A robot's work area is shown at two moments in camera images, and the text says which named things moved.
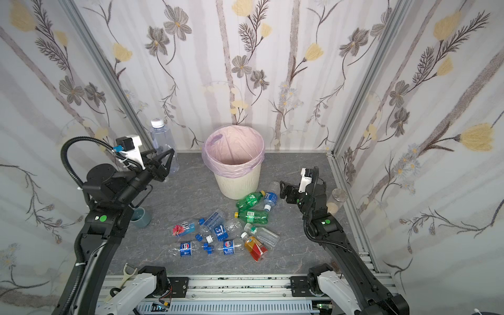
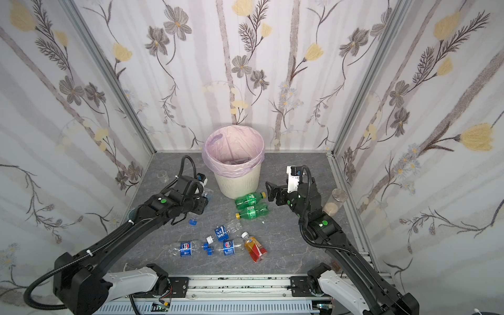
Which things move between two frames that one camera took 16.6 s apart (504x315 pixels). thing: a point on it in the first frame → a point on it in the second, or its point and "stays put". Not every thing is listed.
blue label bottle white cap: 231,229 stays put
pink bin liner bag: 233,151 stays put
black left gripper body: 149,165 → 200,203
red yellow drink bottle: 254,248 stays put
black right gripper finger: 283,186 → 272,189
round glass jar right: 340,195 stays put
